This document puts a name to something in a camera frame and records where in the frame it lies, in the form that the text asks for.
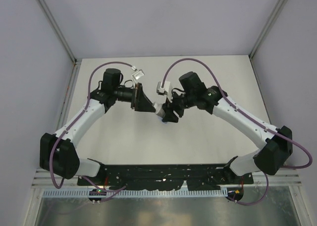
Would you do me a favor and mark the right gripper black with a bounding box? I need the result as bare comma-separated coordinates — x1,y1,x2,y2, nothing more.
162,89,195,123

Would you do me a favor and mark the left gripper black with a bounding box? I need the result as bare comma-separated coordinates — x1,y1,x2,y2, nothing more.
114,83,156,113

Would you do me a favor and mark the white vitamin pill bottle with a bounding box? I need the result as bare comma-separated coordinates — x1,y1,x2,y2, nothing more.
153,102,165,118

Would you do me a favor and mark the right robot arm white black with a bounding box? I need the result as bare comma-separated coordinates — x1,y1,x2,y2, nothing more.
157,71,293,183

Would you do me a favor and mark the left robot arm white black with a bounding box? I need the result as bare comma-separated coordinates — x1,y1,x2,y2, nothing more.
40,68,156,185

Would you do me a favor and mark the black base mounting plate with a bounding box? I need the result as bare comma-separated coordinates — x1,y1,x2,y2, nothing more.
88,164,254,191

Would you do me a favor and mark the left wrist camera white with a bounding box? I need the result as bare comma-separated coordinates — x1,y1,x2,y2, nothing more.
131,69,145,86

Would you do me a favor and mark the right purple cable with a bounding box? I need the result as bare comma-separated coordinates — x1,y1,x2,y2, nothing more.
162,58,313,207

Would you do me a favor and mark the purple cable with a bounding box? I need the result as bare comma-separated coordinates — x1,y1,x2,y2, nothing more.
49,61,137,203
162,58,313,207

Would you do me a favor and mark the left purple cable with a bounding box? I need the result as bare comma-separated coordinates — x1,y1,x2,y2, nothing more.
49,61,137,203

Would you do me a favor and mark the left aluminium frame post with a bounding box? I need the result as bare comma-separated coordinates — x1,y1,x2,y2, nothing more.
36,0,77,64

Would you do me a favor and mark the aluminium frame post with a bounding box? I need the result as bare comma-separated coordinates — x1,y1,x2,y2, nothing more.
36,0,77,64
249,0,288,60

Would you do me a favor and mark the slotted grey cable duct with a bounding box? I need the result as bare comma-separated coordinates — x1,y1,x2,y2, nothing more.
42,187,228,198

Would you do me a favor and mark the right aluminium frame post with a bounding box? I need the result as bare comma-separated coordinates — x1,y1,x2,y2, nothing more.
249,0,288,60

